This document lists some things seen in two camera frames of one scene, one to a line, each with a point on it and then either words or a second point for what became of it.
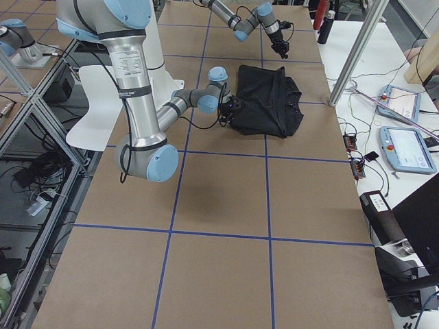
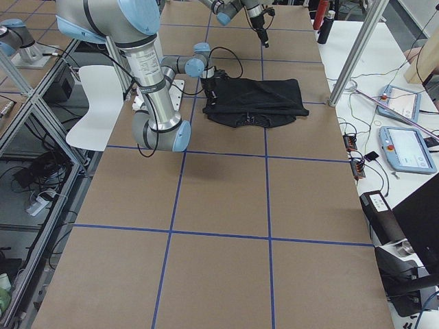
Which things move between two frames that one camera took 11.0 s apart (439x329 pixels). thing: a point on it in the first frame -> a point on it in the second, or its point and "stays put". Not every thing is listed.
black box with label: x=381 y=218 stays put
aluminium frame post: x=372 y=16 stays put
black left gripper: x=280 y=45 -> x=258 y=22
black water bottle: x=326 y=27 stays put
